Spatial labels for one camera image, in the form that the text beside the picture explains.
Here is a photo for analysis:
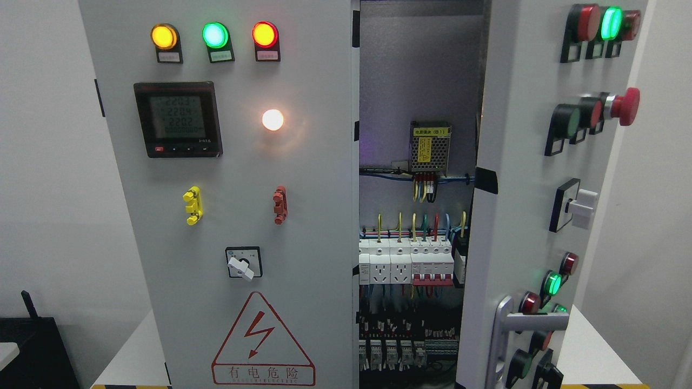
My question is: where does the grey cabinet door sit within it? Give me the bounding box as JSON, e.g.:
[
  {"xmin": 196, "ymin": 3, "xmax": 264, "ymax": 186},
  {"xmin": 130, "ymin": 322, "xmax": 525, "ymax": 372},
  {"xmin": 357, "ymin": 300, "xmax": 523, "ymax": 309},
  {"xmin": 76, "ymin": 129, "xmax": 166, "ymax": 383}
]
[
  {"xmin": 78, "ymin": 1, "xmax": 358, "ymax": 388},
  {"xmin": 456, "ymin": 1, "xmax": 648, "ymax": 388}
]

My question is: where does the white right door selector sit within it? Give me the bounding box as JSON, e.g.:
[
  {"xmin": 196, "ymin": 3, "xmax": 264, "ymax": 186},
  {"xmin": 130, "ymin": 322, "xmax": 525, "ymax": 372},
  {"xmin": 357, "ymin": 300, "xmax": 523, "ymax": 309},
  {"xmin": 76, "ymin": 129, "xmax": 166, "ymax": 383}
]
[{"xmin": 548, "ymin": 178, "xmax": 599, "ymax": 232}]

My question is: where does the metal mesh power supply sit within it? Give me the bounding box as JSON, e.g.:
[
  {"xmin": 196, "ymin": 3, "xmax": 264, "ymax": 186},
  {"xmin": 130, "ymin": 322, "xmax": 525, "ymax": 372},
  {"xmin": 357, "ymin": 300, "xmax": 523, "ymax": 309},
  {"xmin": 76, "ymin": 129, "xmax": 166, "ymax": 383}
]
[{"xmin": 409, "ymin": 120, "xmax": 452, "ymax": 175}]

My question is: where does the white glowing indicator lamp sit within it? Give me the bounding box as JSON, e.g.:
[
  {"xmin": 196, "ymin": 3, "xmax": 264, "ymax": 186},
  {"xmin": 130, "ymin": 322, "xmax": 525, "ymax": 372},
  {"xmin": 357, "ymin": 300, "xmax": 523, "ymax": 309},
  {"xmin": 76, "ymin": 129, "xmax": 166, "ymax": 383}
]
[{"xmin": 262, "ymin": 109, "xmax": 285, "ymax": 131}]

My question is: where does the white socket breaker row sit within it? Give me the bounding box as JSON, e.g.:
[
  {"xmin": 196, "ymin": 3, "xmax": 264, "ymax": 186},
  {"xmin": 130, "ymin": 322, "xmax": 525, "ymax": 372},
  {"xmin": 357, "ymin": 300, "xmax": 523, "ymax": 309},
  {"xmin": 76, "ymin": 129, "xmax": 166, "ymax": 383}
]
[{"xmin": 356, "ymin": 237, "xmax": 454, "ymax": 286}]

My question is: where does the black white surge protector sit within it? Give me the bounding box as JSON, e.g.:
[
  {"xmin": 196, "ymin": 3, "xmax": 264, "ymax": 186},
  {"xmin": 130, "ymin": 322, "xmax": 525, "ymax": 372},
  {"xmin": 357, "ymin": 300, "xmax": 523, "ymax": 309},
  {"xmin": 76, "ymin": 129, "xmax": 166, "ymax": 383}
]
[{"xmin": 451, "ymin": 233, "xmax": 469, "ymax": 289}]

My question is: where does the lower relay terminal row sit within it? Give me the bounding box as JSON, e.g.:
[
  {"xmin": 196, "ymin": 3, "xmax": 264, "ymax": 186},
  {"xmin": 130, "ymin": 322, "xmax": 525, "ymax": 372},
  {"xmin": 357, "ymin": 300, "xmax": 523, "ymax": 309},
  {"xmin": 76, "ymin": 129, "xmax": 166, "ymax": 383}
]
[{"xmin": 356, "ymin": 313, "xmax": 460, "ymax": 372}]

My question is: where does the red electric danger sticker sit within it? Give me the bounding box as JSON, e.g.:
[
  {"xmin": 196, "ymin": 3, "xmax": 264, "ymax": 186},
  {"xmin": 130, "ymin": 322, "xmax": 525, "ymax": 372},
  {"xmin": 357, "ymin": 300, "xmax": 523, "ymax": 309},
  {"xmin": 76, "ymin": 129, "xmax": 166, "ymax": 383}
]
[{"xmin": 211, "ymin": 291, "xmax": 316, "ymax": 386}]

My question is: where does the red indicator light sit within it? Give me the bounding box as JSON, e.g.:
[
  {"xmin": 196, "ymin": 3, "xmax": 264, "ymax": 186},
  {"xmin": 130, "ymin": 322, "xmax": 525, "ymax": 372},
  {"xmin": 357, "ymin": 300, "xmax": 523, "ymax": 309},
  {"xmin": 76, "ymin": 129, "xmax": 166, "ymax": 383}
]
[{"xmin": 251, "ymin": 21, "xmax": 280, "ymax": 62}]

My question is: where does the black digital power meter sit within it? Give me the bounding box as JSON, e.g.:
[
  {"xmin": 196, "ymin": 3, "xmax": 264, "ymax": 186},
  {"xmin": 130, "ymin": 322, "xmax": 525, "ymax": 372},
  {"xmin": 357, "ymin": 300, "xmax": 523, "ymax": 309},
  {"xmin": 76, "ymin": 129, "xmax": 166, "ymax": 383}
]
[{"xmin": 134, "ymin": 81, "xmax": 223, "ymax": 158}]

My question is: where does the green indicator light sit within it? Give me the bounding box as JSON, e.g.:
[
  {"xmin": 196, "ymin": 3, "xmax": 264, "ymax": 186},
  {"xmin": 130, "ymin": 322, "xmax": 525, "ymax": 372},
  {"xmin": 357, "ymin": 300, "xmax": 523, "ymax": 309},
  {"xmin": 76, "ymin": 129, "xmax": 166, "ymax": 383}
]
[{"xmin": 201, "ymin": 22, "xmax": 235, "ymax": 63}]

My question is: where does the yellow indicator light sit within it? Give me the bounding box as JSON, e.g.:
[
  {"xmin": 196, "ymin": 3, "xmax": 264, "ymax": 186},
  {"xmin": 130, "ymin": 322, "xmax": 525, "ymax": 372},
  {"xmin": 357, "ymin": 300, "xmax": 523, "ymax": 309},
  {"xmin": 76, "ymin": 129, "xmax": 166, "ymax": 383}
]
[{"xmin": 150, "ymin": 24, "xmax": 183, "ymax": 64}]

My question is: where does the red emergency stop button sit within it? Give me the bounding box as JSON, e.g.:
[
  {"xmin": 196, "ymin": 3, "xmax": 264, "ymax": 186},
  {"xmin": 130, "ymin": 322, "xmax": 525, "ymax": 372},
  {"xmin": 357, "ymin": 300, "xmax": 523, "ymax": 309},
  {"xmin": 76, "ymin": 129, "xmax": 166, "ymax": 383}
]
[{"xmin": 603, "ymin": 87, "xmax": 641, "ymax": 126}]

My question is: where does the black box at left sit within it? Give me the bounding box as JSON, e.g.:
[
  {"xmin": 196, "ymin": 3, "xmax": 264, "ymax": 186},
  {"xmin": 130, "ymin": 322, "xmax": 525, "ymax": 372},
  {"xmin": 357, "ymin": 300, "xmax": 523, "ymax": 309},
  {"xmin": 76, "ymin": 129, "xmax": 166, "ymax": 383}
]
[{"xmin": 1, "ymin": 291, "xmax": 79, "ymax": 388}]

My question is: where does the red terminal post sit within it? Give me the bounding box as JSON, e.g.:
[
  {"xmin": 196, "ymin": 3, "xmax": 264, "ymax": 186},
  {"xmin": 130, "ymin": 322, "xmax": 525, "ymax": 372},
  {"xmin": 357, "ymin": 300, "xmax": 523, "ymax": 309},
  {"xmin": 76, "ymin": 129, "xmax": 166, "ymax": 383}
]
[{"xmin": 272, "ymin": 185, "xmax": 288, "ymax": 225}]

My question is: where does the white rotary selector switch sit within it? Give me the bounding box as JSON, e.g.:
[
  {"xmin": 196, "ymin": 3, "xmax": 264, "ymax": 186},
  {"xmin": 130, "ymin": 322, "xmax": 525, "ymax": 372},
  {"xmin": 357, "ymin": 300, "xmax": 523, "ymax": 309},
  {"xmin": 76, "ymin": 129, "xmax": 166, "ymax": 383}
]
[{"xmin": 225, "ymin": 246, "xmax": 263, "ymax": 281}]

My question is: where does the yellow terminal post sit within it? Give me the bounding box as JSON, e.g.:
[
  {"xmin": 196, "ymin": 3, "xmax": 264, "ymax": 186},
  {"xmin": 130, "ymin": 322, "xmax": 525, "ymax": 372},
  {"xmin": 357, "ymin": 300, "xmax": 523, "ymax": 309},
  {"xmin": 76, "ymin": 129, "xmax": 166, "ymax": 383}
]
[{"xmin": 182, "ymin": 186, "xmax": 203, "ymax": 226}]

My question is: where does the silver door handle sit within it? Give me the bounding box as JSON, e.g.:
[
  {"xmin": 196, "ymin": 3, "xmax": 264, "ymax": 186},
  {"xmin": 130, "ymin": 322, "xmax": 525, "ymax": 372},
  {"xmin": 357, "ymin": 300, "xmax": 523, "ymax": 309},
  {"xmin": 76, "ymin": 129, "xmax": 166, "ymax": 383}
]
[{"xmin": 484, "ymin": 296, "xmax": 569, "ymax": 388}]

